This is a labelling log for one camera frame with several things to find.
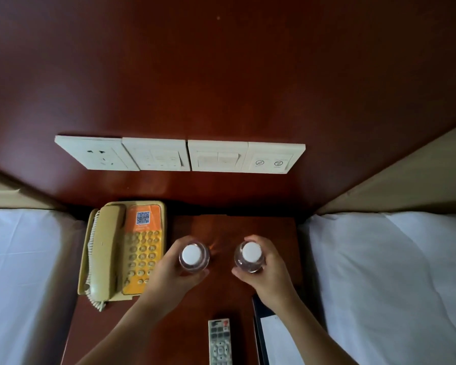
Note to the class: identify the white bed duvet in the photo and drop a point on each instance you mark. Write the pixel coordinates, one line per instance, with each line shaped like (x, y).
(387, 288)
(26, 285)

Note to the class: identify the grey remote control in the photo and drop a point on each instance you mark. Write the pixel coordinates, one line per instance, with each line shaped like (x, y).
(219, 342)

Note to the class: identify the white switch plate round icons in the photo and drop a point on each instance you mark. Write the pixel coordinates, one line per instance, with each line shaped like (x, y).
(273, 158)

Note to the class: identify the white paper sheet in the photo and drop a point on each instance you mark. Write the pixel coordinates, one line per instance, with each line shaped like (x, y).
(281, 344)

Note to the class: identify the white multi-button switch plate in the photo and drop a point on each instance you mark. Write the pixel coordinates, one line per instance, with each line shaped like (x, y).
(155, 153)

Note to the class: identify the beige padded headboard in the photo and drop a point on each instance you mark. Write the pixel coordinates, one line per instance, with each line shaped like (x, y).
(414, 178)
(11, 195)

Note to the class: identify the person's right hand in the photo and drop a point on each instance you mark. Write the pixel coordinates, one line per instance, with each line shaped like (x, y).
(275, 279)

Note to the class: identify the person's right forearm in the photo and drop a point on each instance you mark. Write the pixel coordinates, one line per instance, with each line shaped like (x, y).
(307, 334)

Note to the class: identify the beige telephone base orange panel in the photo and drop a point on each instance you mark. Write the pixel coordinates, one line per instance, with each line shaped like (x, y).
(142, 243)

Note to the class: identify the person's right thumb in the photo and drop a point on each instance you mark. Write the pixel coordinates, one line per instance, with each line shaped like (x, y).
(242, 274)

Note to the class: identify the clear bottle with white cap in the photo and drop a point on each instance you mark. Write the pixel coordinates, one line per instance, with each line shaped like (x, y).
(250, 253)
(192, 255)

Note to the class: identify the person's left thumb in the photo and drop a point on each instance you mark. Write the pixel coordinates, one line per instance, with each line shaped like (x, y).
(195, 275)

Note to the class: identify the person's left hand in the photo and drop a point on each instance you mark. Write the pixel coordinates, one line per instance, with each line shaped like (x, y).
(163, 279)

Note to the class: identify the beige telephone handset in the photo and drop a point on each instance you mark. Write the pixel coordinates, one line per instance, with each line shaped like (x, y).
(105, 254)

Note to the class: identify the white double rocker switch plate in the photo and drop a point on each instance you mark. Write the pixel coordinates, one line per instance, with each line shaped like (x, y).
(217, 156)

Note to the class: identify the white wall power socket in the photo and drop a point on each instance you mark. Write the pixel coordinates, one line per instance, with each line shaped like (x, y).
(97, 153)

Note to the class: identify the person's left forearm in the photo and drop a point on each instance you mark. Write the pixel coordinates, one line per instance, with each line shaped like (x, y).
(125, 334)

